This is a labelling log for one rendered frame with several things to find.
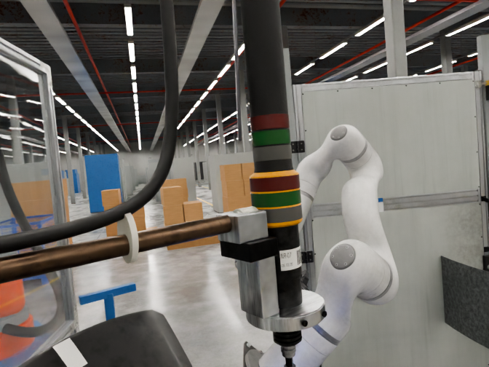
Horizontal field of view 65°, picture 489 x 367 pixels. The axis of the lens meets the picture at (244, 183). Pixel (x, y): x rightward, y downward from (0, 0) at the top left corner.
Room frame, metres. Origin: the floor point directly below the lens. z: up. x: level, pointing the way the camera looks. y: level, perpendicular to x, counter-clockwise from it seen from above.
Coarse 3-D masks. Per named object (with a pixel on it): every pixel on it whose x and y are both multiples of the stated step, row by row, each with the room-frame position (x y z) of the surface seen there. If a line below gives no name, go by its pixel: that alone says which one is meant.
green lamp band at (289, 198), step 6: (282, 192) 0.31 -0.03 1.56; (288, 192) 0.31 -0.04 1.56; (294, 192) 0.32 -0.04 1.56; (300, 192) 0.32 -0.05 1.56; (252, 198) 0.33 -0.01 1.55; (258, 198) 0.32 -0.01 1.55; (264, 198) 0.31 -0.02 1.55; (270, 198) 0.31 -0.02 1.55; (276, 198) 0.31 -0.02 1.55; (282, 198) 0.31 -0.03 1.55; (288, 198) 0.31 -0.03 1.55; (294, 198) 0.31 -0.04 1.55; (300, 198) 0.32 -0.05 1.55; (252, 204) 0.33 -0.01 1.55; (258, 204) 0.32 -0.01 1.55; (264, 204) 0.31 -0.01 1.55; (270, 204) 0.31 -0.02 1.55; (276, 204) 0.31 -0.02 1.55; (282, 204) 0.31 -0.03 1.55; (288, 204) 0.31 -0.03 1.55; (294, 204) 0.31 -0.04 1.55
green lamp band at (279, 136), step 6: (258, 132) 0.32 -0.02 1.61; (264, 132) 0.32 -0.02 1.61; (270, 132) 0.31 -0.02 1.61; (276, 132) 0.32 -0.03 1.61; (282, 132) 0.32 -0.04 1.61; (288, 132) 0.32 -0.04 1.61; (252, 138) 0.33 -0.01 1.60; (258, 138) 0.32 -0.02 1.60; (264, 138) 0.32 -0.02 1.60; (270, 138) 0.31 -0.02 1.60; (276, 138) 0.32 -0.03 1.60; (282, 138) 0.32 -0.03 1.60; (288, 138) 0.32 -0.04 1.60; (252, 144) 0.33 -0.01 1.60; (258, 144) 0.32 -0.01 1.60; (264, 144) 0.32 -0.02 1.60
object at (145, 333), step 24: (144, 312) 0.43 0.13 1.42; (72, 336) 0.36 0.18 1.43; (96, 336) 0.37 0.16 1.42; (120, 336) 0.39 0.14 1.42; (144, 336) 0.40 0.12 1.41; (168, 336) 0.41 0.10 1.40; (48, 360) 0.34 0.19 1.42; (96, 360) 0.35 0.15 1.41; (120, 360) 0.36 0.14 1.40; (144, 360) 0.37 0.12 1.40; (168, 360) 0.38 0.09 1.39
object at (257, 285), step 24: (216, 216) 0.31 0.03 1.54; (240, 216) 0.29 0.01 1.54; (264, 216) 0.30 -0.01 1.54; (240, 240) 0.29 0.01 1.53; (264, 240) 0.30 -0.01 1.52; (240, 264) 0.32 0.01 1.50; (264, 264) 0.30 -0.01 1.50; (240, 288) 0.32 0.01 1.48; (264, 288) 0.30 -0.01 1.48; (264, 312) 0.30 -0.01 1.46; (288, 312) 0.31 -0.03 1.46; (312, 312) 0.30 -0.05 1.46
